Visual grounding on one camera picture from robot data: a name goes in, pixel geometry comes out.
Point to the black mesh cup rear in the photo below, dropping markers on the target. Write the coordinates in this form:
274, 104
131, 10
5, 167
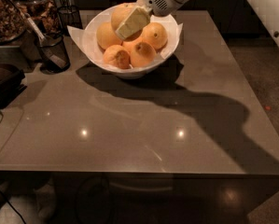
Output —
69, 16

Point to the dark brown device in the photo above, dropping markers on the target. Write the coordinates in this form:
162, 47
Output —
11, 86

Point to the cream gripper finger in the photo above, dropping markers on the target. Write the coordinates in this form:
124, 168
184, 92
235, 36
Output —
135, 21

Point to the black mesh cup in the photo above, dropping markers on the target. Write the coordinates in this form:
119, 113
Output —
53, 54
69, 16

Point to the orange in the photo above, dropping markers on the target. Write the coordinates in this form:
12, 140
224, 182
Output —
120, 14
117, 56
142, 54
106, 37
155, 35

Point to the white bowl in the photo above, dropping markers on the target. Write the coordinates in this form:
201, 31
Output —
131, 73

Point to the glass jar of snacks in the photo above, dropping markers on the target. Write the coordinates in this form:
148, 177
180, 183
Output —
3, 14

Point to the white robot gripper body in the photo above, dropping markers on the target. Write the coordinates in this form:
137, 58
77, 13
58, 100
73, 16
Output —
162, 8

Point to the black mesh cup front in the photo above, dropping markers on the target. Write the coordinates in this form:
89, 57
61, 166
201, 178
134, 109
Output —
53, 54

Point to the white paper liner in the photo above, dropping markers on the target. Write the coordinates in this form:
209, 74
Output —
77, 35

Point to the white shoe under table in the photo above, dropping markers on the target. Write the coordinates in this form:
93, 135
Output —
46, 201

